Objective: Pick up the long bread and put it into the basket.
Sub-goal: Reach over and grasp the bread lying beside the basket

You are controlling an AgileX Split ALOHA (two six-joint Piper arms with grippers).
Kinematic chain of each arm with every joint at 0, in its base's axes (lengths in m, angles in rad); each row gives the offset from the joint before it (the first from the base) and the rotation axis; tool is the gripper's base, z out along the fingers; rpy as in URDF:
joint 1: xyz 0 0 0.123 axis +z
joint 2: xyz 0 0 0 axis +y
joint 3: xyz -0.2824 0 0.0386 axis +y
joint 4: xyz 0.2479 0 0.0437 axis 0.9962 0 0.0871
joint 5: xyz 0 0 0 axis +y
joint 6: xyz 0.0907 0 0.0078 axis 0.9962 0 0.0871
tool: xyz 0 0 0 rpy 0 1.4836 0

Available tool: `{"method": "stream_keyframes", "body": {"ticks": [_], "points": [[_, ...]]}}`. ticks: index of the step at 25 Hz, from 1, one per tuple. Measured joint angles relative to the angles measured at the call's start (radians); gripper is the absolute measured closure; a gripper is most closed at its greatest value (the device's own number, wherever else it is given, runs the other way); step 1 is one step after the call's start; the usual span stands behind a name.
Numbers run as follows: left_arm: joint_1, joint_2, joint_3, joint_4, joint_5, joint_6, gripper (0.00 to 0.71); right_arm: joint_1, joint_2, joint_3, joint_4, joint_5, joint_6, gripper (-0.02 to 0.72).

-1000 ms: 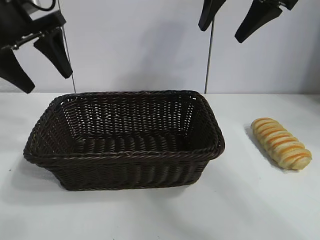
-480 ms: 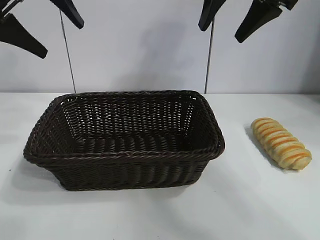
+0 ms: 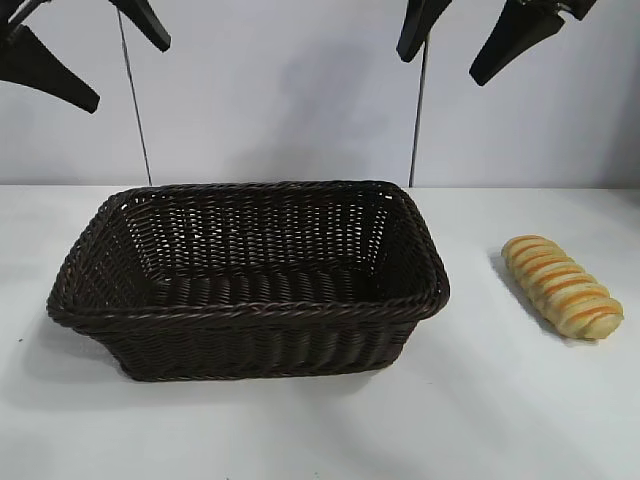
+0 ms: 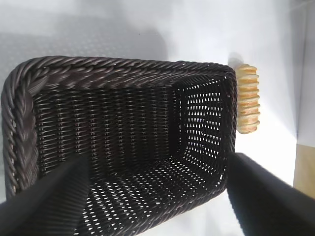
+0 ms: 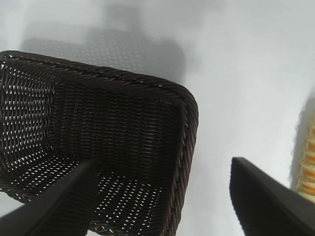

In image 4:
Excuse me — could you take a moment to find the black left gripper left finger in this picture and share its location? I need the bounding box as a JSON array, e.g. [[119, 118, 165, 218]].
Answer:
[[0, 156, 90, 236]]

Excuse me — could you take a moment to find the long sliced bread loaf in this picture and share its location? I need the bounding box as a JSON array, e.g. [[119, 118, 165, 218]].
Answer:
[[235, 63, 261, 135]]

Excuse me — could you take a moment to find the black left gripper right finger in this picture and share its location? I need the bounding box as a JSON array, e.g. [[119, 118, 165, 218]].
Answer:
[[227, 151, 315, 236]]

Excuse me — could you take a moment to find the dark brown woven basket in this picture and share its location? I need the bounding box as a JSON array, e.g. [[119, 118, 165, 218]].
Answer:
[[1, 56, 239, 236]]

